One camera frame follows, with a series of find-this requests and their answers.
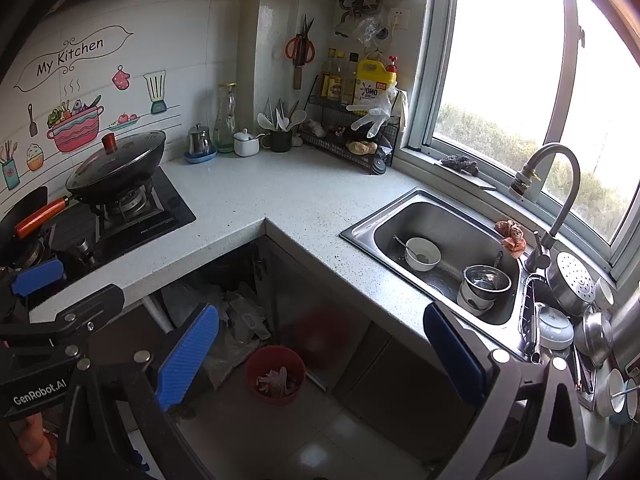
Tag black glass gas stove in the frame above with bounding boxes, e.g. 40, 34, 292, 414
0, 167, 197, 291

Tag black wire rack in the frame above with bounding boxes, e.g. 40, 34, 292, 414
300, 75, 406, 176

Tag clear plastic glove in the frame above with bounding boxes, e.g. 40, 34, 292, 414
346, 91, 396, 140

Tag person's left hand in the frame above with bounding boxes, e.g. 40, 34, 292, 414
15, 411, 57, 469

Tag small steel teapot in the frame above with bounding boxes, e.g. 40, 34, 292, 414
187, 124, 212, 156

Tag orange rag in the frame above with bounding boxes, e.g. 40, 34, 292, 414
495, 219, 527, 253

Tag grey lidded bowl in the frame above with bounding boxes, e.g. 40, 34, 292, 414
537, 305, 575, 350

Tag steel perforated colander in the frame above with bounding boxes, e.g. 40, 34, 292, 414
546, 251, 598, 317

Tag white drain pipe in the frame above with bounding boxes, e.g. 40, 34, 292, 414
141, 295, 173, 333

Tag white enamel bowl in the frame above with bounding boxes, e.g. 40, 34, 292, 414
595, 367, 626, 418

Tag tall glass pitcher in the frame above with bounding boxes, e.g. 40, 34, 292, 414
213, 82, 238, 153

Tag flat white woven sack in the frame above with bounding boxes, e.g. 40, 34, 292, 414
202, 327, 261, 391

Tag white cup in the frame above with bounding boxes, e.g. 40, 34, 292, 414
592, 277, 616, 311

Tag kitchen wall sticker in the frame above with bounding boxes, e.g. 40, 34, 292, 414
0, 25, 183, 206

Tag red handled scissors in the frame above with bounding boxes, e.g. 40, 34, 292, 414
285, 15, 317, 66

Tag blue rimmed bowl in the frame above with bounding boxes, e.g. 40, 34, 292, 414
612, 377, 640, 426

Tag steel bowl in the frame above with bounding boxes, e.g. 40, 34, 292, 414
462, 265, 512, 303

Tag hanging clear plastic bag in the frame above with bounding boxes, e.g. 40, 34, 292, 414
350, 15, 388, 48

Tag aluminium window frame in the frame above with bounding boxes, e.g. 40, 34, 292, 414
400, 0, 640, 281

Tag yellow detergent bottle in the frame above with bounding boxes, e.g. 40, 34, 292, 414
354, 58, 398, 106

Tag white patterned bowl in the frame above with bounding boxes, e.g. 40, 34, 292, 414
457, 280, 501, 317

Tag dark scrubber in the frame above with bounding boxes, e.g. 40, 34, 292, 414
440, 154, 480, 177

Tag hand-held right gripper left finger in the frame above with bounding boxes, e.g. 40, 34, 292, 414
60, 302, 221, 480

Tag patterned steel cabinet door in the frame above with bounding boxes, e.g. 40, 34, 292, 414
330, 330, 481, 441

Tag glass wok lid red knob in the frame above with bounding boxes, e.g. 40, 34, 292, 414
66, 131, 166, 192

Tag black pan orange handle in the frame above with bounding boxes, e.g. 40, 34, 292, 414
0, 186, 71, 261

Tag water heater pipes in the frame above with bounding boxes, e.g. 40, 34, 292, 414
335, 0, 388, 16

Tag large steel pot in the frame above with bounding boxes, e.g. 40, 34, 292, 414
610, 290, 640, 371

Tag grey curved faucet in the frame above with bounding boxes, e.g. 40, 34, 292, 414
509, 142, 582, 273

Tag wooden handle knife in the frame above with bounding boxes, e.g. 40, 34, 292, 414
292, 35, 303, 91

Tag red plastic bucket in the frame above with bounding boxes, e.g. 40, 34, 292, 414
246, 345, 307, 407

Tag dark utensil mug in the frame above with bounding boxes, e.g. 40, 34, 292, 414
260, 129, 293, 153

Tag steel basin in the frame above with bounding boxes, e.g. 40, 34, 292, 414
575, 310, 613, 368

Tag stainless steel sink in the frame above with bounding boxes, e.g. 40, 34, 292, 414
339, 187, 531, 328

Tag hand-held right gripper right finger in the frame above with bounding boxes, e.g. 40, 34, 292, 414
422, 302, 588, 480

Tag white lidded pot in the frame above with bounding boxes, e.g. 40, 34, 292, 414
233, 128, 266, 157

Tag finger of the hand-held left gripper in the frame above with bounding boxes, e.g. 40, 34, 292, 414
0, 255, 67, 322
0, 284, 125, 349

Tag black wok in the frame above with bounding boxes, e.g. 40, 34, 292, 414
65, 132, 167, 207

